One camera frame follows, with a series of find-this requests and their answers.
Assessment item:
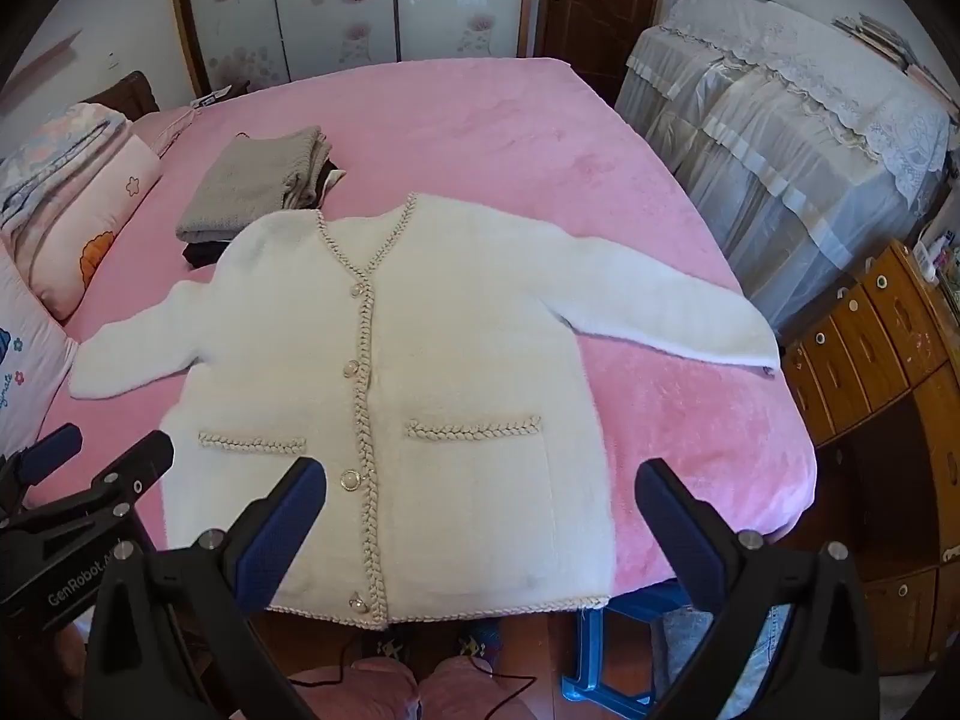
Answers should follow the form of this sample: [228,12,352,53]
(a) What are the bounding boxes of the person's pink fuzzy trousers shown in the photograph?
[300,654,563,720]

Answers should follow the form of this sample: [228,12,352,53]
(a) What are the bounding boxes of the stack of books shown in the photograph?
[832,11,960,117]

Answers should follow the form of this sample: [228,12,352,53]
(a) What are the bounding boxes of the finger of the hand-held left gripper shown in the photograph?
[26,431,175,541]
[0,424,82,515]

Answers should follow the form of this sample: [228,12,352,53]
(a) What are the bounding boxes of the folded grey knit sweater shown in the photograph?
[175,127,335,242]

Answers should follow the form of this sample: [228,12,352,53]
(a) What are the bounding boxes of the dark wooden headboard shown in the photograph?
[79,71,162,121]

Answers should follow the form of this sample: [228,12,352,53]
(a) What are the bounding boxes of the pink pillow with flower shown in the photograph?
[0,131,164,323]

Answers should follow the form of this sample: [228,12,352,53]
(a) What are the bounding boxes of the folded blue patterned quilt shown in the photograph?
[0,101,132,230]

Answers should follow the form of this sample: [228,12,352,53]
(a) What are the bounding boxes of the white lace-covered furniture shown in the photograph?
[615,0,953,346]

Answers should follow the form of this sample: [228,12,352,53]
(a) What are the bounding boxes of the white fuzzy braided-trim cardigan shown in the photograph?
[70,193,782,629]

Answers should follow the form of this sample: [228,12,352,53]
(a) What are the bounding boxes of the pink bed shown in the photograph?
[45,56,818,593]

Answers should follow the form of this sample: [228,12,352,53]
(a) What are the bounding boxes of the flower-print sliding-door wardrobe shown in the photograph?
[166,0,560,95]

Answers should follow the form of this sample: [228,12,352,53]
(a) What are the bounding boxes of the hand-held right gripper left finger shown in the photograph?
[81,456,329,720]

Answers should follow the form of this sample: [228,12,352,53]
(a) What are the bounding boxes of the brown wooden door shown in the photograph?
[540,0,672,110]

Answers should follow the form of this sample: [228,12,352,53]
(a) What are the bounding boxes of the blue plastic stool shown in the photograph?
[561,581,695,713]

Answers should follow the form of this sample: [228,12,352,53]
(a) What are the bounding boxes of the white cartoon-print pillow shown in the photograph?
[0,247,80,458]

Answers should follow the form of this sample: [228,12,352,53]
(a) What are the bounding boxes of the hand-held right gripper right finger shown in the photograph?
[634,457,880,720]

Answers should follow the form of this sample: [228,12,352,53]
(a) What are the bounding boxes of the grey cloth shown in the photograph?
[658,604,797,700]

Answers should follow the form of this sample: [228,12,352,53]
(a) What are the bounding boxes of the wooden drawer chest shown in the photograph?
[780,240,960,680]

